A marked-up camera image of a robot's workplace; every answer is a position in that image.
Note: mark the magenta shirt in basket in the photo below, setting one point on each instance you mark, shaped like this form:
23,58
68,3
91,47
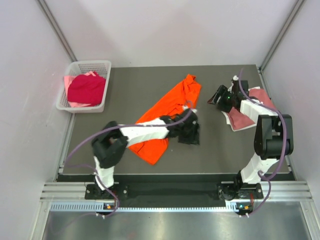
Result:
97,90

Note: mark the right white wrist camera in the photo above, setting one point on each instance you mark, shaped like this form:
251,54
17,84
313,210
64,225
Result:
234,82

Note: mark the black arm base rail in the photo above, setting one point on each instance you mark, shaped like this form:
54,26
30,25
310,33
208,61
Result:
169,190

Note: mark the light pink shirt in basket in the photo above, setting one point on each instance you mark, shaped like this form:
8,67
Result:
67,82

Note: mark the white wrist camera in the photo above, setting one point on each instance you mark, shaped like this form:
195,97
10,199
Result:
234,82
186,108

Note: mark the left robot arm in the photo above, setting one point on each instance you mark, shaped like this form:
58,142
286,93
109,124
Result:
109,147

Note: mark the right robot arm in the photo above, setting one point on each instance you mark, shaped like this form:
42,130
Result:
243,108

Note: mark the white plastic laundry basket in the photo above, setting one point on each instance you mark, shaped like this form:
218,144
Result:
100,67

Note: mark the grey slotted cable duct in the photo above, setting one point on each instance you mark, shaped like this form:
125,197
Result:
108,207

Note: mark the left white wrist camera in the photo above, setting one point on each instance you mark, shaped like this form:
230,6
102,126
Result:
186,108

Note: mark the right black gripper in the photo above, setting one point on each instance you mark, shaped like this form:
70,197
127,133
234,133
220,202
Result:
222,91

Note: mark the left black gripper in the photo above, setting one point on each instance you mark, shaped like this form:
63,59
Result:
192,138

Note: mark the folded dusty pink t shirt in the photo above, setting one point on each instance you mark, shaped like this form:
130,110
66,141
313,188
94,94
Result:
266,100

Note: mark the orange t shirt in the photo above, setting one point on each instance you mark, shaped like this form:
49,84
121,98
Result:
169,105

